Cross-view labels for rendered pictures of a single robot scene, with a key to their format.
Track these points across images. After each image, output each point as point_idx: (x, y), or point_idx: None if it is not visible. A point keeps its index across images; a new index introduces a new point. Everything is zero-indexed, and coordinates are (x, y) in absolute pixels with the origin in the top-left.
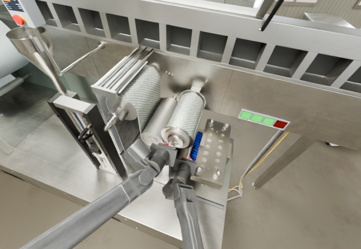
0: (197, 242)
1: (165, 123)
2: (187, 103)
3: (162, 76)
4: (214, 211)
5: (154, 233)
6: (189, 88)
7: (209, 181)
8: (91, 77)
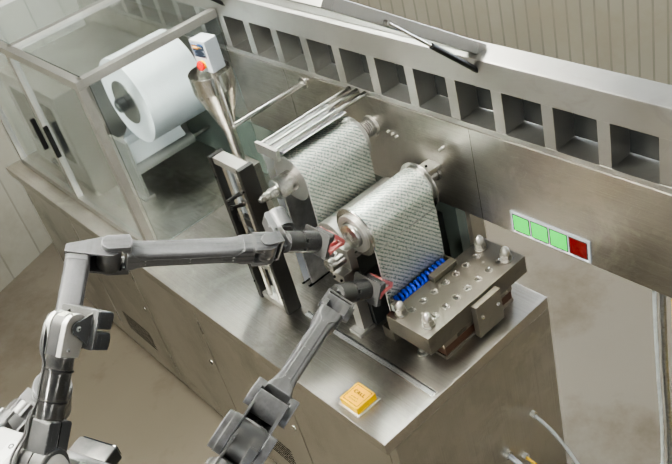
0: (311, 336)
1: None
2: (391, 182)
3: (385, 138)
4: (414, 394)
5: None
6: None
7: (410, 331)
8: None
